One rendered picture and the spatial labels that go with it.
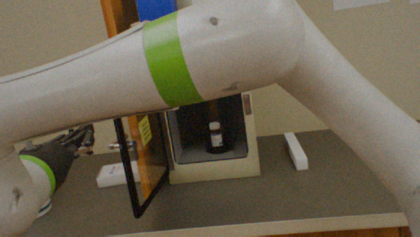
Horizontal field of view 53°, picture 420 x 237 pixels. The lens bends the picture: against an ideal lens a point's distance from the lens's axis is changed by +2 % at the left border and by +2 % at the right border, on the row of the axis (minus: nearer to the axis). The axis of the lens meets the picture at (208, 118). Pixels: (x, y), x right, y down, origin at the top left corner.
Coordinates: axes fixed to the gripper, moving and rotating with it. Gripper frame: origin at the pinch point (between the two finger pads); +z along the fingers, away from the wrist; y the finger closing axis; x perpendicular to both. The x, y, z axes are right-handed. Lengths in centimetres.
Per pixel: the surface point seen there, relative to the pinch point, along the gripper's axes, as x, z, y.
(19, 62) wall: -10, 87, 60
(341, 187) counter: 36, 31, -62
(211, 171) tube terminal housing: 32, 44, -22
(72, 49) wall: -13, 87, 35
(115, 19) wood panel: -23.1, 36.5, -1.4
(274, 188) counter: 36, 34, -42
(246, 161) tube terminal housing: 30, 44, -34
